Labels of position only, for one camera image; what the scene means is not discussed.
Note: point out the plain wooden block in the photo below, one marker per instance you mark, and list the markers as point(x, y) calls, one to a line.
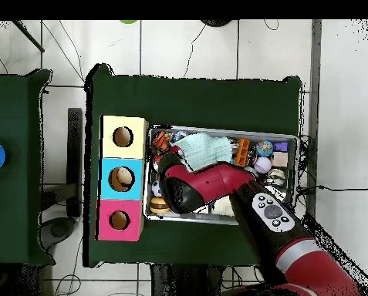
point(281, 159)

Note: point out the orange tiger striped toy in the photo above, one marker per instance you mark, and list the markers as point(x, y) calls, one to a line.
point(161, 140)

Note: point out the small soccer ball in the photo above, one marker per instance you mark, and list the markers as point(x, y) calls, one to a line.
point(156, 188)

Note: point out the mint green cloth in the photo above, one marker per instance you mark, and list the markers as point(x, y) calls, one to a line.
point(203, 149)

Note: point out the clear mesh bin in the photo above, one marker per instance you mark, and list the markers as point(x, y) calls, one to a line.
point(257, 132)

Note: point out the purple block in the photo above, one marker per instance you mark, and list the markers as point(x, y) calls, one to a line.
point(281, 147)

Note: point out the orange plastic toy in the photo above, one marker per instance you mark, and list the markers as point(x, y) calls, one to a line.
point(243, 152)

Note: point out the white baseball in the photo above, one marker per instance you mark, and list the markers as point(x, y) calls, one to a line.
point(263, 164)

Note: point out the cream yellow cloth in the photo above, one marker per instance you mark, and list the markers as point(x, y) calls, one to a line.
point(225, 208)

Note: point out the wooden box with three holes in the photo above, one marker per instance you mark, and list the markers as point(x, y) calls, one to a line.
point(123, 160)

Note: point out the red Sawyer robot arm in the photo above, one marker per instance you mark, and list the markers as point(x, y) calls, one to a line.
point(220, 182)

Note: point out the colourful speckled ball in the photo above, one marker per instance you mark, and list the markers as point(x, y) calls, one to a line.
point(265, 148)

